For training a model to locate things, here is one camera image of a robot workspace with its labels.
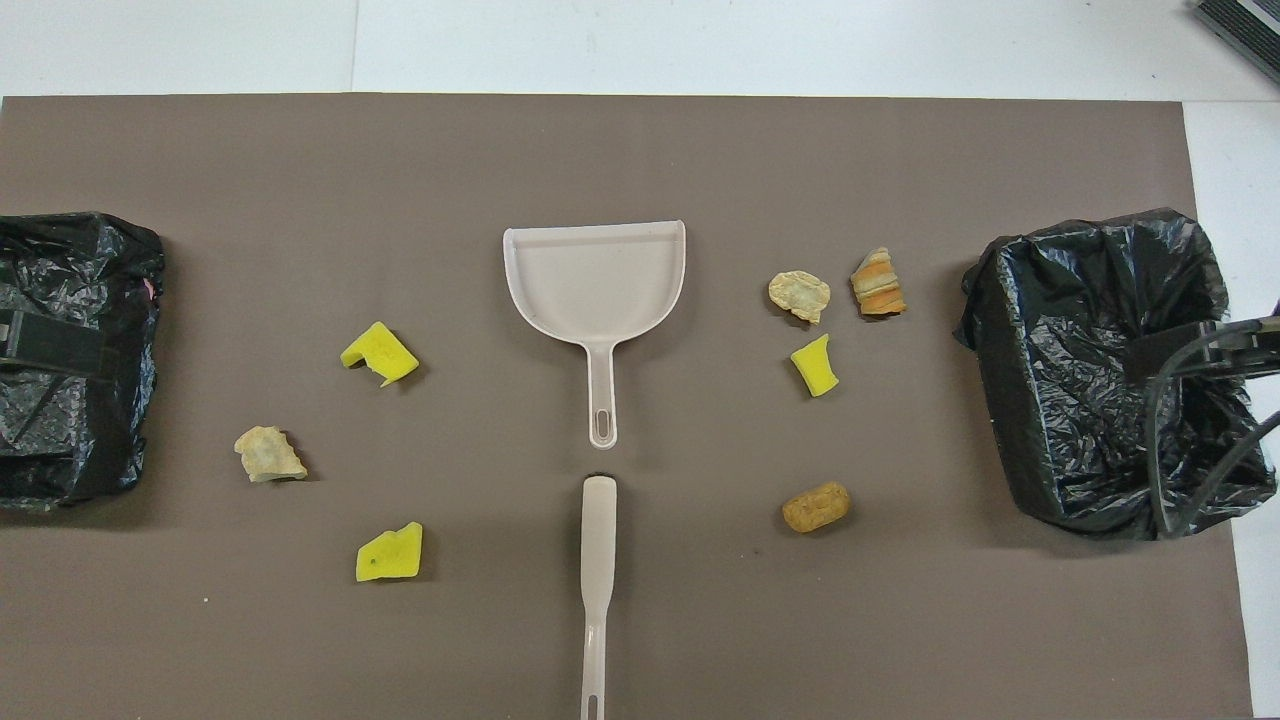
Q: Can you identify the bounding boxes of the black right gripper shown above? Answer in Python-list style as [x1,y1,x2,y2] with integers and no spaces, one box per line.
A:
[1130,316,1280,381]

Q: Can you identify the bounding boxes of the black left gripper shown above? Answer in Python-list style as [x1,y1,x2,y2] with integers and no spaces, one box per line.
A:
[0,310,106,376]

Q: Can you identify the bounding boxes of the beige flaky pastry piece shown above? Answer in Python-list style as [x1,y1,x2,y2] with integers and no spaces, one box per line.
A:
[768,270,832,326]
[234,426,309,484]

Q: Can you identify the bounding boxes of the orange striped bread piece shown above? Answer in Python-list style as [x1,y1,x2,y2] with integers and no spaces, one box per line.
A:
[850,247,908,317]

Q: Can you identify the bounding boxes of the yellow notched sponge piece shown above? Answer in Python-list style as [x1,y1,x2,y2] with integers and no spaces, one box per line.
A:
[340,321,421,388]

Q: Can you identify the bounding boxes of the small curved yellow sponge piece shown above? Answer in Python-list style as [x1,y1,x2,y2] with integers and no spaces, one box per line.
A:
[790,333,840,398]

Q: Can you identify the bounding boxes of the yellow green-backed sponge piece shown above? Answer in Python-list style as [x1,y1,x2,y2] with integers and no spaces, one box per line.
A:
[355,521,424,583]

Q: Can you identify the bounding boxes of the beige plastic dustpan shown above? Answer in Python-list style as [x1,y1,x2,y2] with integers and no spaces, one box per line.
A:
[502,220,687,450]

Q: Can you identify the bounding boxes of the beige hand brush black bristles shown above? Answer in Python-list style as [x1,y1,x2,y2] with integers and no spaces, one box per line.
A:
[580,475,619,720]

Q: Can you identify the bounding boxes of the black bag bin pink spot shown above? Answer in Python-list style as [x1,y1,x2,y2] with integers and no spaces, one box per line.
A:
[0,212,166,513]

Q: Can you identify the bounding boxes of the black bag lined bin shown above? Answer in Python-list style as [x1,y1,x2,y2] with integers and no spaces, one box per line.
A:
[953,208,1278,541]

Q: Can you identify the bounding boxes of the dark ribbed device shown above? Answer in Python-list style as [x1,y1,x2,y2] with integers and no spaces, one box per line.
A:
[1193,0,1280,86]

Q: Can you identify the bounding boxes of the brown bread nugget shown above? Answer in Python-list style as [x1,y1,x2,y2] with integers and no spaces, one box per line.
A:
[782,481,852,534]

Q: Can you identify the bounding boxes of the brown table mat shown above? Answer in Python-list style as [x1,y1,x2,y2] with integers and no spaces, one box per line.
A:
[0,94,1253,720]

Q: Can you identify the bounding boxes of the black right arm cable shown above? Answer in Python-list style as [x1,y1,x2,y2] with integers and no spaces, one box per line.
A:
[1145,345,1280,541]

